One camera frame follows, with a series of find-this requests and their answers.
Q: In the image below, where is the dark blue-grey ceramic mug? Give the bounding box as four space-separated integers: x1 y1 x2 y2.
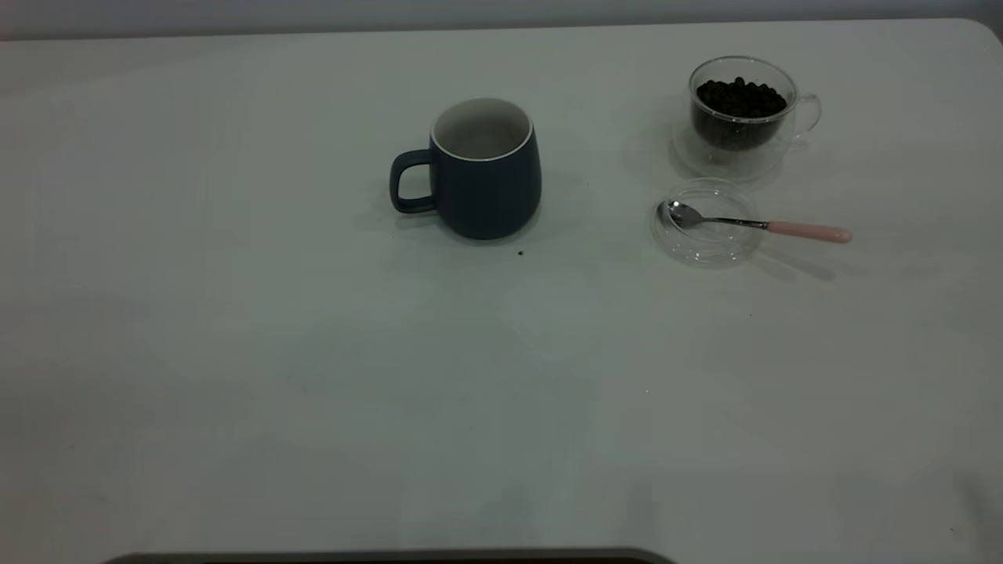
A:
389 97 542 240

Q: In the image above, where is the metal spoon with pink handle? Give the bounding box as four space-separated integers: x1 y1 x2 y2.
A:
665 201 853 244

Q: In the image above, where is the clear round glass lid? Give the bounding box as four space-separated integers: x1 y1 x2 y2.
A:
650 178 765 269

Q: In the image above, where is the dark coffee beans heap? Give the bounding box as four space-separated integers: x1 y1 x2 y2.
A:
695 77 788 150

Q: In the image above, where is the clear double-wall glass cup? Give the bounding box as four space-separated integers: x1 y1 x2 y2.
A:
672 56 823 183

